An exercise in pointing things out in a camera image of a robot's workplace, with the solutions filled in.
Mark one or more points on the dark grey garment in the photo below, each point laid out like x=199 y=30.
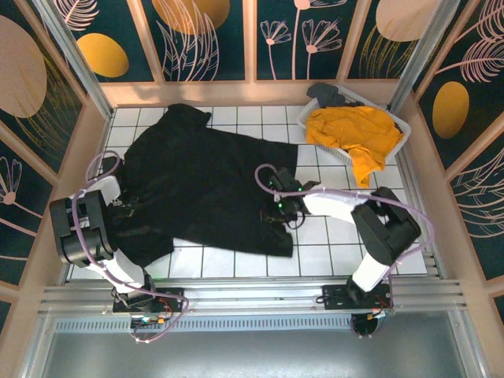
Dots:
x=325 y=93

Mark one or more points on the yellow t-shirt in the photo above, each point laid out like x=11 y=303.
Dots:
x=354 y=130

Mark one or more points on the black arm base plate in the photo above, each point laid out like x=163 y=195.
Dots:
x=169 y=295
x=334 y=295

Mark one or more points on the aluminium frame post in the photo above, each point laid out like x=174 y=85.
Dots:
x=423 y=51
x=78 y=63

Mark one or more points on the white plastic laundry basket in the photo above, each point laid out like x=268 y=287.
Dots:
x=311 y=112

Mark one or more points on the aluminium mounting rail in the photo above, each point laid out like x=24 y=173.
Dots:
x=252 y=291

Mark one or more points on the black t-shirt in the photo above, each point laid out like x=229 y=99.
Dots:
x=204 y=189

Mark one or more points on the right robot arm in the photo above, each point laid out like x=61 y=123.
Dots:
x=386 y=232

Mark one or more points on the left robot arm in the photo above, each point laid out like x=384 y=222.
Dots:
x=84 y=240

